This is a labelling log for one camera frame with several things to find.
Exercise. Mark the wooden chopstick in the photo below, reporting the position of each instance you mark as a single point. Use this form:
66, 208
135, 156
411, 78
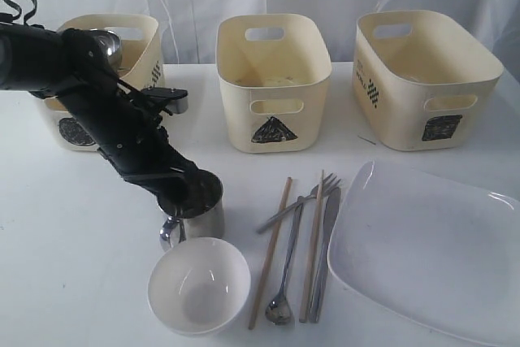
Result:
268, 259
309, 271

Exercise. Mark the cream bin with square mark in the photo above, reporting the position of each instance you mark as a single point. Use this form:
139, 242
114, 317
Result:
421, 79

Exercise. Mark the steel fork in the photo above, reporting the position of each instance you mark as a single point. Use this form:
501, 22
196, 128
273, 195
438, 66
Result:
330, 182

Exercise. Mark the stainless steel bowl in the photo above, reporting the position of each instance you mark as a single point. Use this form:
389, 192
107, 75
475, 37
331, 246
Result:
111, 44

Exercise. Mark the white ceramic bowl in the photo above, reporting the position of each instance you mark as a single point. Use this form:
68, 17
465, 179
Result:
199, 287

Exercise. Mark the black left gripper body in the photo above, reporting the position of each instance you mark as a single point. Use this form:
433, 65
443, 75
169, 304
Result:
126, 124

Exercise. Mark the long steel spoon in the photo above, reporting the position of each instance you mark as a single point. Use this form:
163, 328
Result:
278, 310

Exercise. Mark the steel mug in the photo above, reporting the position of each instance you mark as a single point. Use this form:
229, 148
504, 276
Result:
181, 225

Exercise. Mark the cream bin with circle mark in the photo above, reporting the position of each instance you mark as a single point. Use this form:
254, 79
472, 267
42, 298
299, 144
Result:
142, 67

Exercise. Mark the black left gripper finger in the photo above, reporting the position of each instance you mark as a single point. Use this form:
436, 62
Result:
189, 186
169, 186

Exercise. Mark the left wooden chopstick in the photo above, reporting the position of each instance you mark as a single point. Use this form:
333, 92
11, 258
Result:
268, 259

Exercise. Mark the cream bin with triangle mark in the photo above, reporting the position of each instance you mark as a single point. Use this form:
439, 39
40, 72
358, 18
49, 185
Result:
274, 71

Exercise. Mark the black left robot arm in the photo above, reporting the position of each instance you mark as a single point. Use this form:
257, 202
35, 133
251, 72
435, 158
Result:
46, 63

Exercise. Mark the right wooden chopstick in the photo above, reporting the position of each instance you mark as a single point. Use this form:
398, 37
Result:
309, 271

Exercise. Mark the white rectangular plate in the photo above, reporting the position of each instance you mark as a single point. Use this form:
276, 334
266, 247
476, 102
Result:
439, 253

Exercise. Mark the steel table knife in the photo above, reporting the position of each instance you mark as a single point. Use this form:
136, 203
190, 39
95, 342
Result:
329, 220

